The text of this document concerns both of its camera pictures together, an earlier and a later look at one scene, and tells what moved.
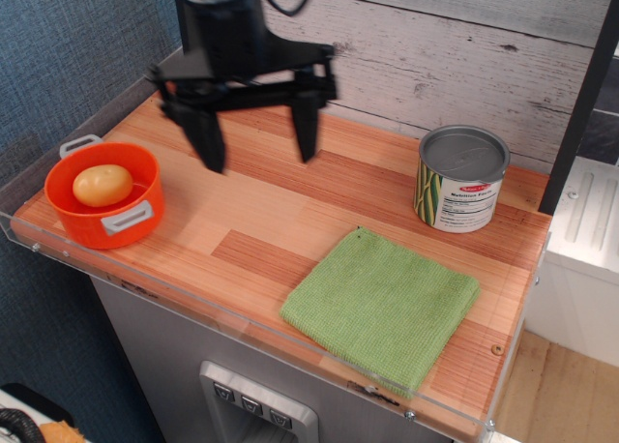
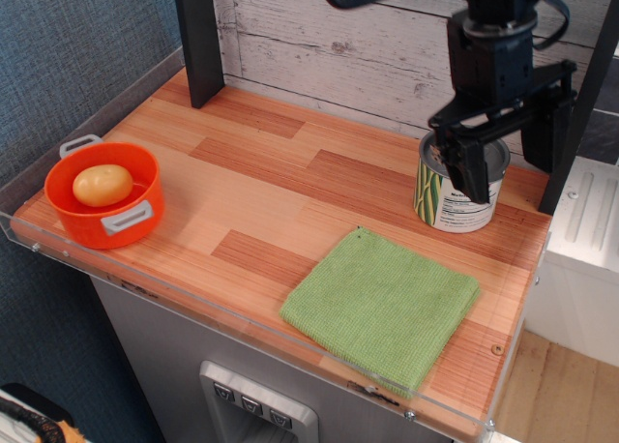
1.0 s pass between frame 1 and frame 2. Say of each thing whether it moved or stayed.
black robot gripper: moved
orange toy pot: stayed
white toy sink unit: stayed
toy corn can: stayed
